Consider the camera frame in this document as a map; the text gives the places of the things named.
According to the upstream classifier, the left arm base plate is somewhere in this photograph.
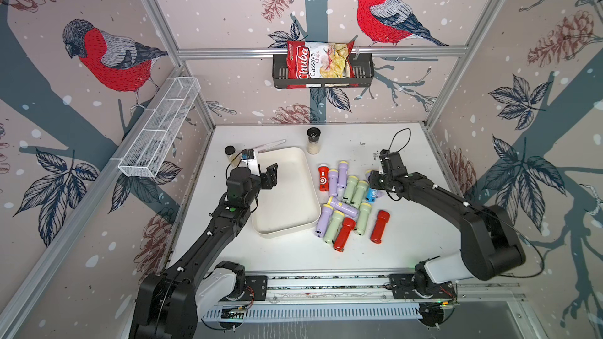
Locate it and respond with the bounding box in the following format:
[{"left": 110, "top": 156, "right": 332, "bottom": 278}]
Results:
[{"left": 219, "top": 275, "right": 268, "bottom": 304}]

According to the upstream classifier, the green flashlight right of pair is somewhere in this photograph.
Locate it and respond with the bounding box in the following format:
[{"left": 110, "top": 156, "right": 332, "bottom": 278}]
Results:
[{"left": 350, "top": 180, "right": 369, "bottom": 210}]

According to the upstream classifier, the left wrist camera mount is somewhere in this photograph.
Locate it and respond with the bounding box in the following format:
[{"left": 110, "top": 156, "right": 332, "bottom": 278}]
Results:
[{"left": 240, "top": 148, "right": 261, "bottom": 176}]

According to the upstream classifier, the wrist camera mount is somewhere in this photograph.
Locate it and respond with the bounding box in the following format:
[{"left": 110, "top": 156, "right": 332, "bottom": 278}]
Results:
[
  {"left": 240, "top": 148, "right": 261, "bottom": 176},
  {"left": 379, "top": 149, "right": 408, "bottom": 177}
]

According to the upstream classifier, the small black cap jar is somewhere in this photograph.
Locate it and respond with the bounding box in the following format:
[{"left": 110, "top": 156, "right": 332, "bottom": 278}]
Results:
[{"left": 225, "top": 145, "right": 237, "bottom": 163}]

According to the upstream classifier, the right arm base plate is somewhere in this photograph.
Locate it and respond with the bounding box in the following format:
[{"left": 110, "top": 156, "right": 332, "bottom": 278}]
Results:
[{"left": 385, "top": 273, "right": 457, "bottom": 300}]

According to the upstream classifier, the green flashlight lower right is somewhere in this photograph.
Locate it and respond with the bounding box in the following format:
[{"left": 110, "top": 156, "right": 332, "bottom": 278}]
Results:
[{"left": 354, "top": 202, "right": 372, "bottom": 235}]

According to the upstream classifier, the green flashlight left of pair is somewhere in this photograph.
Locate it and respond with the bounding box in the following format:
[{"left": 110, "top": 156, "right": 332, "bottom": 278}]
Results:
[{"left": 342, "top": 175, "right": 359, "bottom": 203}]

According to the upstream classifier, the purple flashlight lower left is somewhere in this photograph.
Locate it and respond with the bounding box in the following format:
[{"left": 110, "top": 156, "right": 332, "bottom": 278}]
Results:
[{"left": 315, "top": 204, "right": 334, "bottom": 238}]

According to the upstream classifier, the green flashlight lower left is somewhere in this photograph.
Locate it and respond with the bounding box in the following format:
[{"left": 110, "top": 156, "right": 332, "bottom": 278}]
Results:
[{"left": 323, "top": 210, "right": 345, "bottom": 245}]

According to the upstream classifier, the white rectangular storage tray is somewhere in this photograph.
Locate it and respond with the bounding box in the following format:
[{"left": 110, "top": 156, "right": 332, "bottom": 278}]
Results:
[{"left": 251, "top": 147, "right": 321, "bottom": 238}]

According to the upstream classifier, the tall purple flashlight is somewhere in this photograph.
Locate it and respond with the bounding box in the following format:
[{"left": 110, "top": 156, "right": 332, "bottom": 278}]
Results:
[{"left": 337, "top": 160, "right": 350, "bottom": 198}]

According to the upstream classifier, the red cassava chips bag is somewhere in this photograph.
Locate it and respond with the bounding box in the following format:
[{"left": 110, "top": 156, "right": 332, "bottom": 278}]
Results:
[{"left": 287, "top": 41, "right": 355, "bottom": 80}]

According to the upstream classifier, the purple flashlight beside red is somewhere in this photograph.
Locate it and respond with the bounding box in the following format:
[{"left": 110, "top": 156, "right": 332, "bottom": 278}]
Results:
[{"left": 328, "top": 169, "right": 339, "bottom": 197}]

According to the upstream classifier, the purple flashlight lying across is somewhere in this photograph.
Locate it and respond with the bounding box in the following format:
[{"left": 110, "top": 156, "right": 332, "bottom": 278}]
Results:
[{"left": 327, "top": 196, "right": 359, "bottom": 220}]

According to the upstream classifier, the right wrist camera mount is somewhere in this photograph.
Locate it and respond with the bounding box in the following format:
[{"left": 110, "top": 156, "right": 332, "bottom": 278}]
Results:
[{"left": 379, "top": 149, "right": 408, "bottom": 177}]

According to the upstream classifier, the white wire mesh shelf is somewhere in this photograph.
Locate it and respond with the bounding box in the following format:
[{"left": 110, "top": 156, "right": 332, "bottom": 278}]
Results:
[{"left": 118, "top": 77, "right": 200, "bottom": 178}]

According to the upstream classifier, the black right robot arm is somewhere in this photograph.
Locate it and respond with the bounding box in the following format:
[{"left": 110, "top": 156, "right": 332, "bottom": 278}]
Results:
[{"left": 368, "top": 170, "right": 526, "bottom": 281}]

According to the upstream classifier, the green flashlight of pair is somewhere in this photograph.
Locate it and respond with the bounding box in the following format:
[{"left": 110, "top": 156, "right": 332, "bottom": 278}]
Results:
[
  {"left": 350, "top": 180, "right": 369, "bottom": 210},
  {"left": 342, "top": 175, "right": 359, "bottom": 203}
]

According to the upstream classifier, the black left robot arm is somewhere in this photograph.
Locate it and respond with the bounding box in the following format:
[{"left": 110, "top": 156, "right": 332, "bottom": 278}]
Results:
[{"left": 129, "top": 163, "right": 278, "bottom": 338}]

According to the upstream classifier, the blue flashlight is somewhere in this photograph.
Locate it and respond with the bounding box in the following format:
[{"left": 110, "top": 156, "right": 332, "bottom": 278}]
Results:
[{"left": 365, "top": 188, "right": 379, "bottom": 204}]

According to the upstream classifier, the red flashlight with white logo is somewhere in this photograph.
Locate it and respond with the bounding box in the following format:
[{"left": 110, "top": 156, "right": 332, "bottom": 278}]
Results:
[{"left": 318, "top": 164, "right": 330, "bottom": 192}]

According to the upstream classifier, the black wall basket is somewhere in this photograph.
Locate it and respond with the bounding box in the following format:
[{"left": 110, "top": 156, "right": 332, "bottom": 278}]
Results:
[{"left": 273, "top": 53, "right": 375, "bottom": 89}]

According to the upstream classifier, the black cap spice grinder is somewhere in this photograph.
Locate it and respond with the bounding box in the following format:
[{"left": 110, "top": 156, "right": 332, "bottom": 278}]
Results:
[{"left": 306, "top": 127, "right": 321, "bottom": 155}]

